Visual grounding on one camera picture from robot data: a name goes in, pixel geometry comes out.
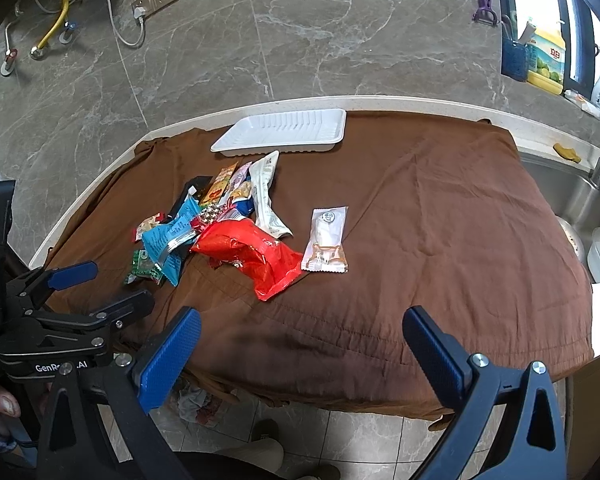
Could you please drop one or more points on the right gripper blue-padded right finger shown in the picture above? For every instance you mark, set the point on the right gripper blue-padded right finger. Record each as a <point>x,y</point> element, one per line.
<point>529,443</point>

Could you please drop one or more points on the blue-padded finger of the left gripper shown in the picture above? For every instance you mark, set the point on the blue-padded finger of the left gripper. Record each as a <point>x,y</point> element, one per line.
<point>116,316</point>
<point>31,290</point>

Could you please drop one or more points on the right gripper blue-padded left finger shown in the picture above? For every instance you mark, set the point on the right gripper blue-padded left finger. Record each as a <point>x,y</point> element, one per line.
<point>73,444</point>

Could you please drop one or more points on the green seeds packet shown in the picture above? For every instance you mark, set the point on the green seeds packet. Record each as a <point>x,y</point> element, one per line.
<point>142,268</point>

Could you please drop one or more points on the blue snack packet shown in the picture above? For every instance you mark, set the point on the blue snack packet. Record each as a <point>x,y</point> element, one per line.
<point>162,242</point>

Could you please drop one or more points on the red white candy packet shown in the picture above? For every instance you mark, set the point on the red white candy packet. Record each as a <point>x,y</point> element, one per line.
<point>146,225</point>

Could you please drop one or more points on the black snack packet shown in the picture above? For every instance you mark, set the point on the black snack packet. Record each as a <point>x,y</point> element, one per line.
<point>194,188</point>

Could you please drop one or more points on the pink lollipop packet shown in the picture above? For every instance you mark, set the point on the pink lollipop packet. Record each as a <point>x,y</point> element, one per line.
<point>236,179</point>

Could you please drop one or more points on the red snack bag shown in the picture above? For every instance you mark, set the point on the red snack bag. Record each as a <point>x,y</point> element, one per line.
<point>270,264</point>

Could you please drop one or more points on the orange lollipop packet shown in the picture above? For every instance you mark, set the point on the orange lollipop packet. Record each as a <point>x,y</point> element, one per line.
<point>218,186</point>

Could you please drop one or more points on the dark blue cake packet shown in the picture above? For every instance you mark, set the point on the dark blue cake packet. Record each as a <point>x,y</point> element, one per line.
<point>241,199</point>

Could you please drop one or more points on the long white snack packet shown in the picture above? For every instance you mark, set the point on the long white snack packet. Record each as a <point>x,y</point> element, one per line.
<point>262,173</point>

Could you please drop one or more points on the clear white pastry packet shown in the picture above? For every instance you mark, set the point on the clear white pastry packet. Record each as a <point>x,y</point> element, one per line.
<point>324,251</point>

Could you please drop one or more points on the brown cloth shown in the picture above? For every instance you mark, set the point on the brown cloth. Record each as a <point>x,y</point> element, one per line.
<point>442,215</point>

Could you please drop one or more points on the white plastic tray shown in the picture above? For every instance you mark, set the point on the white plastic tray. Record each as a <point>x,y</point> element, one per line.
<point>287,132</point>

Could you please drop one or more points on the steel sink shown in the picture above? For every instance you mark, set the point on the steel sink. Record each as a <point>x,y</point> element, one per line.
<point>576,204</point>

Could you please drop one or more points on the yellow sponge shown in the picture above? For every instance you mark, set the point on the yellow sponge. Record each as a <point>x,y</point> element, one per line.
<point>569,154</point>

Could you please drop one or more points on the blue utensil holder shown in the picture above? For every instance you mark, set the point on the blue utensil holder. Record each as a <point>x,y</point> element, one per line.
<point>514,60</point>

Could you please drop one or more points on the yellow green detergent bottle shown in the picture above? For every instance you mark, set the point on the yellow green detergent bottle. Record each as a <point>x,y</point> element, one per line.
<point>546,54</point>

